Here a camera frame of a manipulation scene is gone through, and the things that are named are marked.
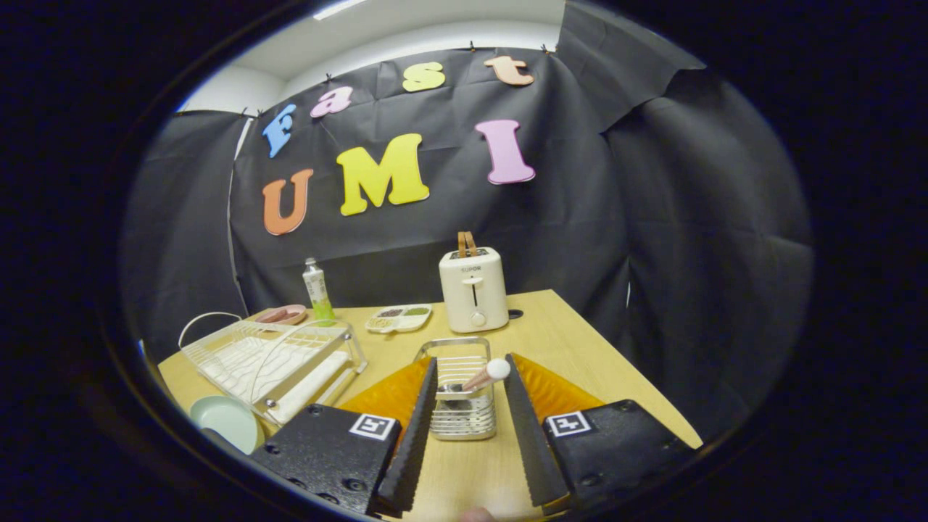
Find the cream white toaster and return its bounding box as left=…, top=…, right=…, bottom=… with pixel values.
left=439, top=247, right=510, bottom=334

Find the ceiling light panel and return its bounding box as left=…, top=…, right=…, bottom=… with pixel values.
left=313, top=0, right=368, bottom=21

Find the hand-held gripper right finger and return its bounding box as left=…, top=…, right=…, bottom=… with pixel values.
left=503, top=352, right=698, bottom=517

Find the metal wire basket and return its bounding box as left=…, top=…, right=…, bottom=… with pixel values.
left=413, top=336, right=498, bottom=442

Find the pink handled spoon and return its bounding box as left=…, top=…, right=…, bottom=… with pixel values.
left=444, top=358, right=512, bottom=396

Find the pale green plate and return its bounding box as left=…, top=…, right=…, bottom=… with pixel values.
left=190, top=395, right=260, bottom=455

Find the white wire dish rack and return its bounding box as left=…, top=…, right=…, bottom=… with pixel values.
left=178, top=312, right=368, bottom=427

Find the clear bottle with green liquid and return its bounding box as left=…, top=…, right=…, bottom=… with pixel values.
left=302, top=257, right=336, bottom=325

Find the pink plate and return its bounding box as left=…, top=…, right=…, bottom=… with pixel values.
left=254, top=304, right=308, bottom=326

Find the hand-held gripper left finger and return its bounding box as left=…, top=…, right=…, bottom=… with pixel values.
left=250, top=355, right=440, bottom=519

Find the white divided grain tray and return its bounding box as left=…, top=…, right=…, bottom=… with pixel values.
left=364, top=303, right=434, bottom=335

